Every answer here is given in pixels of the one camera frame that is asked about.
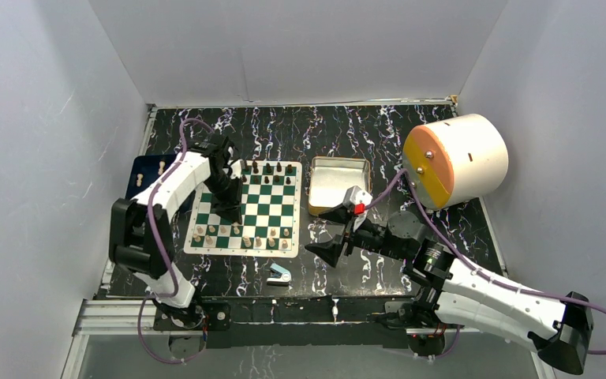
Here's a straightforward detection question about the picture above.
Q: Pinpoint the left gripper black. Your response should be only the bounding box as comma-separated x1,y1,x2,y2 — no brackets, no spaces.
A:
204,171,243,226

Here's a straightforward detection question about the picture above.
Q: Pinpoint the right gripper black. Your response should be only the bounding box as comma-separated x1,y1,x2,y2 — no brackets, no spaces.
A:
305,202,408,268

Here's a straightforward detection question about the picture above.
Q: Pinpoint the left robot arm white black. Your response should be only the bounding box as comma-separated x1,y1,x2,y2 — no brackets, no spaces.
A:
108,133,242,328

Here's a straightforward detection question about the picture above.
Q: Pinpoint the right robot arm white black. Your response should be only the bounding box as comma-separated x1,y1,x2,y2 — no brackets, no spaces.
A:
305,205,593,375

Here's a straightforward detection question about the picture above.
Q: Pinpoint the green white chess board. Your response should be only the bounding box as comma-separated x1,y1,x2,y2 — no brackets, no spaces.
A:
184,161,303,259

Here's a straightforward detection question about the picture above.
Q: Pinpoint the light wooden king piece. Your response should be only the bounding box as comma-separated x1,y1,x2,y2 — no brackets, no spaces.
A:
242,236,252,248

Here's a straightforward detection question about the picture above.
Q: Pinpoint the gold rimmed metal tin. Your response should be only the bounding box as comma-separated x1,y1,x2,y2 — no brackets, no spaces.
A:
308,156,371,216

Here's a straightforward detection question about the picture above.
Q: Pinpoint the light blue white stapler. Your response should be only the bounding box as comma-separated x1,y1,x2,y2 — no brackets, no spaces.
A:
267,263,292,287

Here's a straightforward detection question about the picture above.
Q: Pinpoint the dark blue tray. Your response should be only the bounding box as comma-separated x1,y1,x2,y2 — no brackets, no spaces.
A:
125,154,176,200

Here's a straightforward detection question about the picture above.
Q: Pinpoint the white cylinder orange yellow face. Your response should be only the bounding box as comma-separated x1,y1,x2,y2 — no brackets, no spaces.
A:
402,114,509,210

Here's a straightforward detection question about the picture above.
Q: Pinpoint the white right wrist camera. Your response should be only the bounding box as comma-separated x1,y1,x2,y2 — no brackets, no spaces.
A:
342,186,372,231

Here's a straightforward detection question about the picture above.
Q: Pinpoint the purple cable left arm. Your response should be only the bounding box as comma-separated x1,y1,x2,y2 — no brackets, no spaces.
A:
137,118,215,366

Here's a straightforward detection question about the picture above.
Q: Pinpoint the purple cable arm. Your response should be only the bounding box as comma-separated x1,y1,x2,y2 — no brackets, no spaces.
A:
137,118,215,366
363,168,606,360

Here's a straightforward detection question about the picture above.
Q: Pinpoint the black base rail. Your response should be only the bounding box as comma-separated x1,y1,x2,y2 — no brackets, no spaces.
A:
154,295,463,351

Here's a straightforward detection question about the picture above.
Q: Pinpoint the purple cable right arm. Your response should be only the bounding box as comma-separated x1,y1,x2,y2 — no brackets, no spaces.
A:
363,168,606,360

